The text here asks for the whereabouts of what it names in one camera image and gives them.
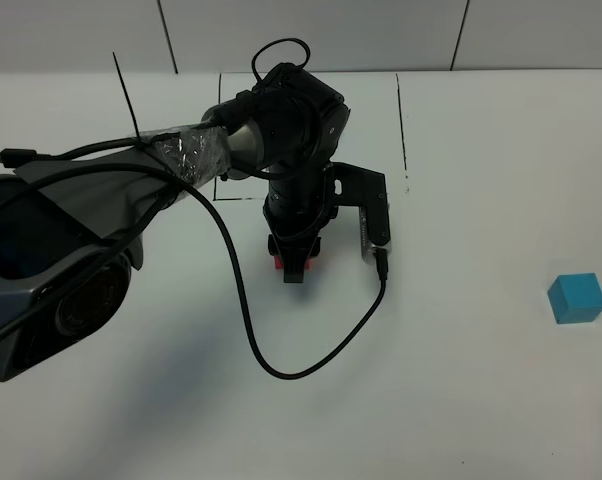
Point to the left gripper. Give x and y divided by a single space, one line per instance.
295 211

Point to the blue block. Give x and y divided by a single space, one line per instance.
575 298

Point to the red block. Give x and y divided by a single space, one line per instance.
279 263

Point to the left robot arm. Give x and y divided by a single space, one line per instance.
71 225

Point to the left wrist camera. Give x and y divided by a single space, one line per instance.
366 190

